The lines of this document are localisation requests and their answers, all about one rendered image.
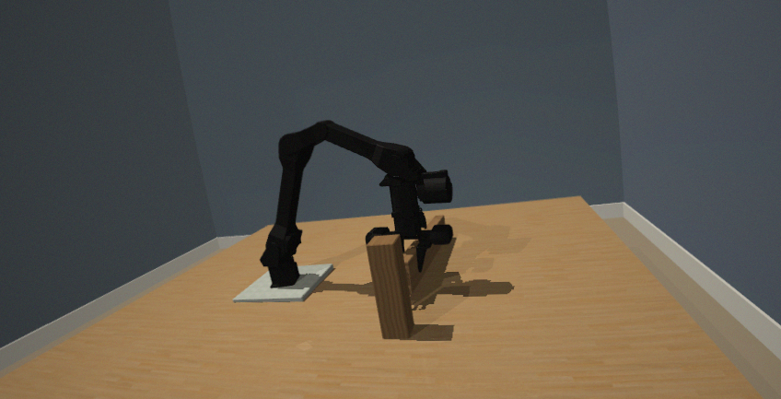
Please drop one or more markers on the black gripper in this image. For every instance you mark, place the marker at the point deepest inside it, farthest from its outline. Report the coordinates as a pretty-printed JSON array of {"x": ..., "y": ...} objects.
[{"x": 407, "y": 224}]

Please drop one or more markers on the brown wooden rail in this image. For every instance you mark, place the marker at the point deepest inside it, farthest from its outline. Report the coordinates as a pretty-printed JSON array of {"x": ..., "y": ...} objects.
[{"x": 410, "y": 257}]

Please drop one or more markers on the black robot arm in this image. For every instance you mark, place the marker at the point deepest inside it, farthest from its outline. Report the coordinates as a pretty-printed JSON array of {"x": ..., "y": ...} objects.
[{"x": 294, "y": 151}]

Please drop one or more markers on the brown wooden post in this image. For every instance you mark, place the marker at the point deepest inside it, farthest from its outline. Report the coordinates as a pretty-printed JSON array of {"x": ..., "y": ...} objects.
[{"x": 390, "y": 286}]

